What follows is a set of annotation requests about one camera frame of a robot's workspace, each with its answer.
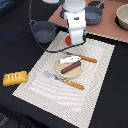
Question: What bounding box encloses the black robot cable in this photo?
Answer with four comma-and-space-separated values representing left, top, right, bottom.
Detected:
27, 0, 84, 54

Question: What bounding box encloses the beige bowl on stove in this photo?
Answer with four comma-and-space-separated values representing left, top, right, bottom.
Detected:
116, 4, 128, 31

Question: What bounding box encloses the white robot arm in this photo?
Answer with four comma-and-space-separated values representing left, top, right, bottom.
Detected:
42, 0, 86, 45

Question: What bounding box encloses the brown toy stove top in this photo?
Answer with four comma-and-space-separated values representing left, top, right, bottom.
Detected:
49, 1, 128, 43

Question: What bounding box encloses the grey saucepan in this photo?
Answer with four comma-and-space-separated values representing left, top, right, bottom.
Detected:
85, 0, 106, 25

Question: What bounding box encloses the yellow bread loaf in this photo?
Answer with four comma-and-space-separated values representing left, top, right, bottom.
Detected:
3, 71, 28, 86

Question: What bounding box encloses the knife with orange handle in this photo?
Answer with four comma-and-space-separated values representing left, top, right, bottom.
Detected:
63, 51, 97, 63

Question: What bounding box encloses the white blue fish toy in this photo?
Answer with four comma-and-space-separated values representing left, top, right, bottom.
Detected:
60, 56, 81, 64

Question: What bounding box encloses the red tomato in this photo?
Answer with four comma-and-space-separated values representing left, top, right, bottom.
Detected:
65, 36, 71, 45

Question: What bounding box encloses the brown sausage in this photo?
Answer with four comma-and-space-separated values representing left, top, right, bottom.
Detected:
61, 61, 81, 74

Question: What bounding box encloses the fork with orange handle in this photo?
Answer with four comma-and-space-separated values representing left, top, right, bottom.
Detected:
43, 71, 84, 90

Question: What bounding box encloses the beige woven placemat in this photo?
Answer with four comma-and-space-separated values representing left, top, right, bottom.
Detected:
12, 30, 116, 128

